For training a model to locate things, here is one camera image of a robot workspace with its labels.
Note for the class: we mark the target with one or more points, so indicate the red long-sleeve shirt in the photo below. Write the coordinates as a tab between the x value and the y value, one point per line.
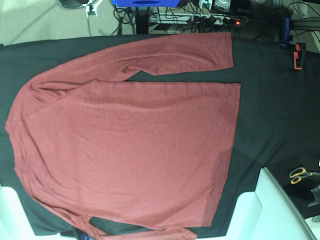
88	142

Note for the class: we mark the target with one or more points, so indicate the white power strip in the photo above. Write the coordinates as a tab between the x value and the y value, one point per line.
192	18

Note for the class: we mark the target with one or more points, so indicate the black table cloth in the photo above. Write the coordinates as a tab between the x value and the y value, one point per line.
278	123

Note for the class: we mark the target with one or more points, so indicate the blue plastic box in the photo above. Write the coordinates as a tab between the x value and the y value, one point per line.
145	3

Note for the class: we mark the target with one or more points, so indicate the blue clamp at bottom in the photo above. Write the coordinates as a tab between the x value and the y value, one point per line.
80	235

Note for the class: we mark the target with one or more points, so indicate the blue clamp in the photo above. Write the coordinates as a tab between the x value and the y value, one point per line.
285	39
80	235

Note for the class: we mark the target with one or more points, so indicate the blue clamp at right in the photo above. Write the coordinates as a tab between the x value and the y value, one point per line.
285	39

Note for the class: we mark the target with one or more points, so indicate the red and black clamp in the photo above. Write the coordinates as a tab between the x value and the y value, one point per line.
299	55

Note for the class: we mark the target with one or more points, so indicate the black stand post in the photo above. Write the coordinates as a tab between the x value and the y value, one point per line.
142	16

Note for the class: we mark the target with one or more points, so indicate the white table frame right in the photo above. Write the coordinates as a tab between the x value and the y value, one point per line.
267	213

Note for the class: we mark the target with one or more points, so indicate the yellow-handled scissors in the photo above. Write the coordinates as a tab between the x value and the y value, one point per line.
300	173

